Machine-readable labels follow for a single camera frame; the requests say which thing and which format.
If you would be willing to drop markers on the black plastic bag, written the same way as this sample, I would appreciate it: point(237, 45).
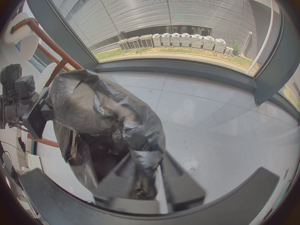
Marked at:
point(93, 102)

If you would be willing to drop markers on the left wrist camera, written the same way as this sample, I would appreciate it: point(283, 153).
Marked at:
point(24, 85)

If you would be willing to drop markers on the white cushioned wooden chair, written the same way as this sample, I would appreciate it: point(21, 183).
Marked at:
point(23, 27)

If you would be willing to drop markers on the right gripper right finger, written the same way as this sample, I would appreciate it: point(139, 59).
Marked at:
point(180, 189)

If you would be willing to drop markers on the window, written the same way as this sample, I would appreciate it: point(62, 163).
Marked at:
point(164, 20)

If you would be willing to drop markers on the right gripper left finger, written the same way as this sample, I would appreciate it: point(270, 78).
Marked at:
point(117, 186)

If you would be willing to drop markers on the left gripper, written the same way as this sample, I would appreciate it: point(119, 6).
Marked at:
point(35, 123)

